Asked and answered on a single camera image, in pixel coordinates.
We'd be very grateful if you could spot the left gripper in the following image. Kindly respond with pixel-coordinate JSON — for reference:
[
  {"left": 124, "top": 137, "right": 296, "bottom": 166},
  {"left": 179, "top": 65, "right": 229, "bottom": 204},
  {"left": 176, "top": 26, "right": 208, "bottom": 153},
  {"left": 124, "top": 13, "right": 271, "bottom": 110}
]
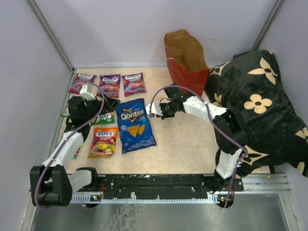
[{"left": 83, "top": 92, "right": 120, "bottom": 122}]

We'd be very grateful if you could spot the green Fox's spring tea packet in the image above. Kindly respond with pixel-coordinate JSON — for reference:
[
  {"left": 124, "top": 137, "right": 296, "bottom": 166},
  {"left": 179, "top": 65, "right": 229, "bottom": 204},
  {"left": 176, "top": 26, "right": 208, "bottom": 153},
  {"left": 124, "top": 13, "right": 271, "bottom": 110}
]
[{"left": 90, "top": 112, "right": 115, "bottom": 126}]

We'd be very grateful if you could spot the purple Fox's packet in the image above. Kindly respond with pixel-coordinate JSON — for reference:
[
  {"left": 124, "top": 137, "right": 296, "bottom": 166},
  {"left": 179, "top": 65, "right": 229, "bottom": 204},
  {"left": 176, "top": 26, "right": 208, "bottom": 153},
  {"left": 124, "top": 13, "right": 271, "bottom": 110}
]
[
  {"left": 122, "top": 73, "right": 146, "bottom": 97},
  {"left": 96, "top": 74, "right": 121, "bottom": 98}
]

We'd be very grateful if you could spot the orange Fox's fruits packet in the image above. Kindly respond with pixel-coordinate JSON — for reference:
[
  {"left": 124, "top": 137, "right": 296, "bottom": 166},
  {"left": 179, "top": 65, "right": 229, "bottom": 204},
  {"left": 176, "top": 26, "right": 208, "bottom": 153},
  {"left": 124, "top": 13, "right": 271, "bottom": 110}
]
[{"left": 88, "top": 128, "right": 118, "bottom": 158}]

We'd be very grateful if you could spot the purple snack packet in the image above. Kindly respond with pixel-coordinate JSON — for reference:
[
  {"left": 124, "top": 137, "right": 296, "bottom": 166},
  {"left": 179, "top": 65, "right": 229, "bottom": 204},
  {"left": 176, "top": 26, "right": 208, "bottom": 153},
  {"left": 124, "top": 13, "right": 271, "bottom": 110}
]
[{"left": 68, "top": 73, "right": 96, "bottom": 94}]

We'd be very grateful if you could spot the blue snack packet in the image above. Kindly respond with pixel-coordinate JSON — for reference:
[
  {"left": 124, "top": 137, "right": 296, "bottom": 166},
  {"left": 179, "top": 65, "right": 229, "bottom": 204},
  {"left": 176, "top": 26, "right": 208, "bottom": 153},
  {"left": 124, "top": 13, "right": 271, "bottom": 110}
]
[{"left": 115, "top": 98, "right": 156, "bottom": 154}]

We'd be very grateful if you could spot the red paper bag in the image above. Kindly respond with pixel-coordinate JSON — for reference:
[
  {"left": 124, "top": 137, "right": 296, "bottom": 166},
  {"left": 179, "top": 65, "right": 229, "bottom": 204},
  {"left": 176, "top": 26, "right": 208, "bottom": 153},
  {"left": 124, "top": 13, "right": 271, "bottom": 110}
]
[{"left": 164, "top": 29, "right": 209, "bottom": 96}]

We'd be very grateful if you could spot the teal Fox's candy packet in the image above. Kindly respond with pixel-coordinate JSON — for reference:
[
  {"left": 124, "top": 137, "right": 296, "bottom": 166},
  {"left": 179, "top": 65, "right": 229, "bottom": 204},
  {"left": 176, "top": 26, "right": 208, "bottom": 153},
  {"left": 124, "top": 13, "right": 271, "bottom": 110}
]
[{"left": 73, "top": 148, "right": 80, "bottom": 159}]

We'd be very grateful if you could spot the twisted paper bag handle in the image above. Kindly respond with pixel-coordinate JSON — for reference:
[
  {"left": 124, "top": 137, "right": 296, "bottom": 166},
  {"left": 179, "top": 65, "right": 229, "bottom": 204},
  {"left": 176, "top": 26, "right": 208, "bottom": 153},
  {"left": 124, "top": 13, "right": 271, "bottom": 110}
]
[
  {"left": 156, "top": 45, "right": 173, "bottom": 60},
  {"left": 201, "top": 38, "right": 217, "bottom": 51}
]

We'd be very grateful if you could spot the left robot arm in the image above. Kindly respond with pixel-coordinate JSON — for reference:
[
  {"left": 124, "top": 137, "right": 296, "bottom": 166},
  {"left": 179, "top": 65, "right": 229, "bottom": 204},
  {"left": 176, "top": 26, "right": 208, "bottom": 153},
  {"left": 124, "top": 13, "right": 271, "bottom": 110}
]
[{"left": 29, "top": 96, "right": 120, "bottom": 209}]

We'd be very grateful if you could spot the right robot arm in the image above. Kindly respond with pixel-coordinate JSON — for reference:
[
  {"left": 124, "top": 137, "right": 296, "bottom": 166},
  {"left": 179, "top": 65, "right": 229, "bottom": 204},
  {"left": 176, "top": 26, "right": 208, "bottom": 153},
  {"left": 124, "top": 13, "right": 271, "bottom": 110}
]
[{"left": 155, "top": 84, "right": 249, "bottom": 191}]

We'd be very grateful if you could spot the black floral blanket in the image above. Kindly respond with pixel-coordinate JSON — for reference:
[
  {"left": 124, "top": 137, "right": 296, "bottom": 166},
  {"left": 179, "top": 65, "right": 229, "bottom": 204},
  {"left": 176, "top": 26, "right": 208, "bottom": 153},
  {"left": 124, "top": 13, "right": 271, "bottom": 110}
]
[{"left": 205, "top": 50, "right": 308, "bottom": 178}]

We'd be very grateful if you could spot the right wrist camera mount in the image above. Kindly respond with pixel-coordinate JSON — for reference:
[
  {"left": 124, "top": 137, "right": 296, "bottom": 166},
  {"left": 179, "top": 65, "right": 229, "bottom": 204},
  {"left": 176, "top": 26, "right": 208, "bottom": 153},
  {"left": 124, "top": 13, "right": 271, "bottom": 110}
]
[{"left": 145, "top": 103, "right": 164, "bottom": 119}]

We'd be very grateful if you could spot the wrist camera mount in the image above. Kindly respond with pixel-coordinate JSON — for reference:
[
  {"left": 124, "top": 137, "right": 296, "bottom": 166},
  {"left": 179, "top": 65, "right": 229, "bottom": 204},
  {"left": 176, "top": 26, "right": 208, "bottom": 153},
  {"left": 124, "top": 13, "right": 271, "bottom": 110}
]
[
  {"left": 145, "top": 103, "right": 164, "bottom": 119},
  {"left": 79, "top": 84, "right": 96, "bottom": 101}
]

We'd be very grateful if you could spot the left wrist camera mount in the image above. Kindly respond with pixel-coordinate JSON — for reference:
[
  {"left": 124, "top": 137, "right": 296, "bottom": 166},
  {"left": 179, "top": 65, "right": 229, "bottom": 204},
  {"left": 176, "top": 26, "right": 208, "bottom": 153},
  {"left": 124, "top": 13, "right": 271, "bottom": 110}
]
[{"left": 79, "top": 84, "right": 96, "bottom": 101}]

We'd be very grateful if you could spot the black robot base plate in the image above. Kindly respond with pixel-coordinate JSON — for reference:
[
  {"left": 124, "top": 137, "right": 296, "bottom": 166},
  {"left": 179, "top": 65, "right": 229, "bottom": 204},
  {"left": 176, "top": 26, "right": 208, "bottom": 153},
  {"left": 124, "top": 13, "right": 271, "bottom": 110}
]
[{"left": 78, "top": 174, "right": 231, "bottom": 200}]

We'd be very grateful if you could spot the aluminium frame rail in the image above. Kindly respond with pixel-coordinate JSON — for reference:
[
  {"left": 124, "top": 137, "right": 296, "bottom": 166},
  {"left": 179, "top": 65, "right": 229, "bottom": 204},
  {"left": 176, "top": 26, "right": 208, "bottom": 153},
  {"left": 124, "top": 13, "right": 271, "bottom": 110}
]
[{"left": 28, "top": 174, "right": 292, "bottom": 205}]

